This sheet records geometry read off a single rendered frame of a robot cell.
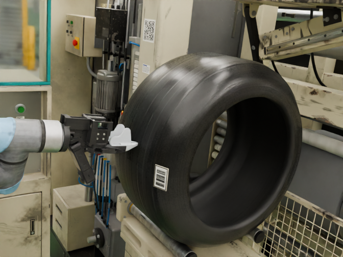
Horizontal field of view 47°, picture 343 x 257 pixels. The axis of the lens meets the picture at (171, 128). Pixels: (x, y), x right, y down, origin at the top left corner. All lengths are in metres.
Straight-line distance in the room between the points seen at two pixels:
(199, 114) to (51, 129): 0.35
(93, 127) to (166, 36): 0.51
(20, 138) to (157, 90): 0.38
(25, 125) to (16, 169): 0.11
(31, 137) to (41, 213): 0.85
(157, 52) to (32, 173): 0.73
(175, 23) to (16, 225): 0.99
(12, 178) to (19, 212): 0.73
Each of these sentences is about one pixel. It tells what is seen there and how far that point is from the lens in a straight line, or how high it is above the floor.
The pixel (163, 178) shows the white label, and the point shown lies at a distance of 0.98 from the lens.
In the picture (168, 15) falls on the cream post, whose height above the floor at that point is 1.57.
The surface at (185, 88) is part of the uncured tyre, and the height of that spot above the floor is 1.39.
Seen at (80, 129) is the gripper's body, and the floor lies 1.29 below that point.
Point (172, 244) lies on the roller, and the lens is 1.22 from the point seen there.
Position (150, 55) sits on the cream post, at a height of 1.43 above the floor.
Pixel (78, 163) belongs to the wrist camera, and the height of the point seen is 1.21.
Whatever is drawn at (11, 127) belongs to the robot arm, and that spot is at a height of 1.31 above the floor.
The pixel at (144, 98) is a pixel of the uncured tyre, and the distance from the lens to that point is 1.08.
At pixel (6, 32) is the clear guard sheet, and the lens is 1.50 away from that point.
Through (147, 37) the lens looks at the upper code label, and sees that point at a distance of 1.37.
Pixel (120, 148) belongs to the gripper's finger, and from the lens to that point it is 0.98.
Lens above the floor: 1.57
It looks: 16 degrees down
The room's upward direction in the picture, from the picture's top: 6 degrees clockwise
